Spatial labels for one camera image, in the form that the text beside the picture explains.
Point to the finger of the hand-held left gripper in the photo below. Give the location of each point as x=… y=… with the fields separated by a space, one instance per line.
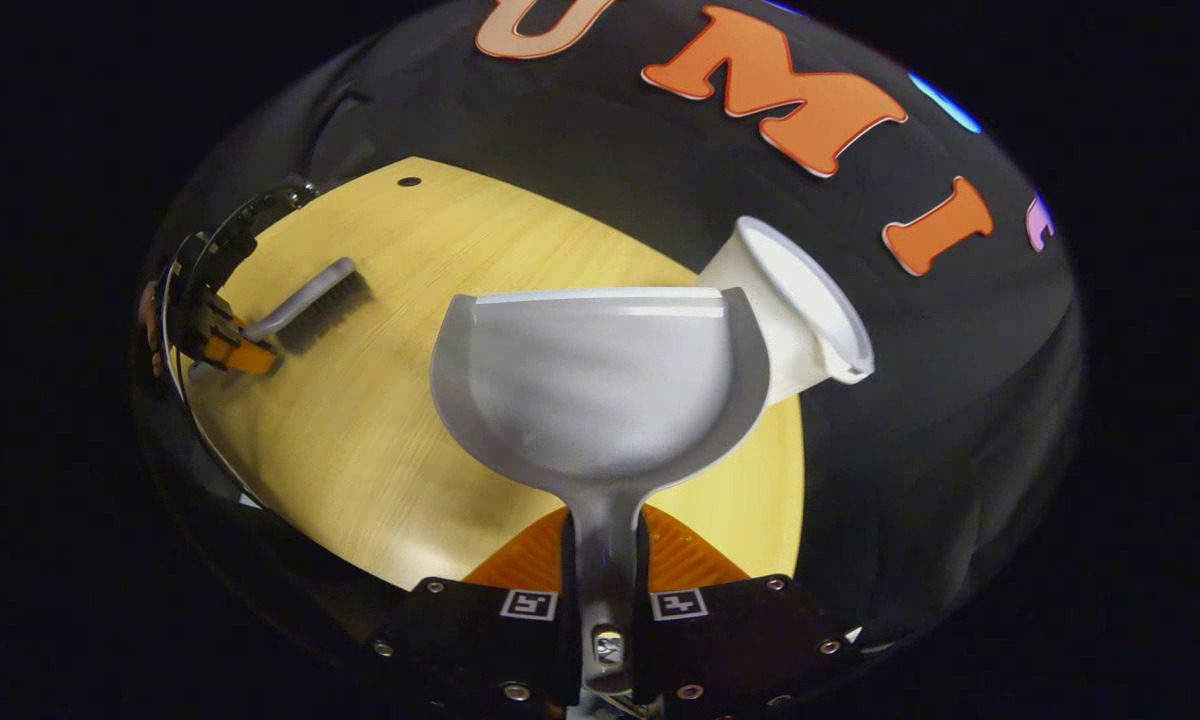
x=245 y=355

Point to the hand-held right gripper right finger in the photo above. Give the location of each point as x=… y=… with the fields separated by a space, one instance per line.
x=740 y=650

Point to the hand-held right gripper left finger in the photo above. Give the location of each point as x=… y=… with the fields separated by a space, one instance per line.
x=470 y=650

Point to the small grey broom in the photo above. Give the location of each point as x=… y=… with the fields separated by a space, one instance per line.
x=305 y=298

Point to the grey plastic dustpan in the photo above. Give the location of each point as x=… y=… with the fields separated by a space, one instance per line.
x=600 y=380

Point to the white ribbed garbage bin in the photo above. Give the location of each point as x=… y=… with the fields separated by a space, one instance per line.
x=800 y=290

